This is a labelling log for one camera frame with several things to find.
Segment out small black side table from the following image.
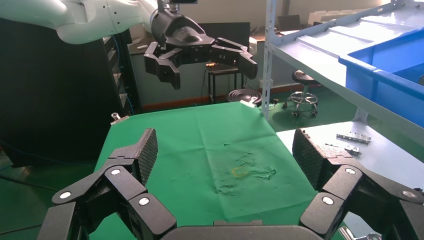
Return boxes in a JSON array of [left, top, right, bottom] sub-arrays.
[[206, 62, 244, 104]]

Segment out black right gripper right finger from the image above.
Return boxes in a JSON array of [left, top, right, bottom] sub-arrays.
[[292, 127, 424, 240]]

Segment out blue plastic bin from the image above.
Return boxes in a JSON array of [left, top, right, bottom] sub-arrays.
[[338, 28, 424, 128]]

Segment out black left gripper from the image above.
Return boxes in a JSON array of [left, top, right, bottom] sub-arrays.
[[143, 9, 259, 91]]

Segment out small silver metal strip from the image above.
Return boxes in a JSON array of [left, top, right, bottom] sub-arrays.
[[344, 144, 362, 157], [336, 130, 372, 145]]

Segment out silver binder clip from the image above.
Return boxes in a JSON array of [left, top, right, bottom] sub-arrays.
[[337, 226, 383, 240], [110, 112, 130, 126], [239, 98, 259, 109]]

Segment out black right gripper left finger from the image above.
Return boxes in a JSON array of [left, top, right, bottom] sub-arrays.
[[37, 128, 177, 240]]

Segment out black round stool seat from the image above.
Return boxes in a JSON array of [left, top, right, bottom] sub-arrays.
[[225, 88, 263, 105]]

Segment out black stool chrome legs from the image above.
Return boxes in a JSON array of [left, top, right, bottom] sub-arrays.
[[282, 70, 320, 119]]

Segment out green table cloth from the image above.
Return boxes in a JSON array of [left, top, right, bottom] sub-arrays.
[[89, 100, 345, 240]]

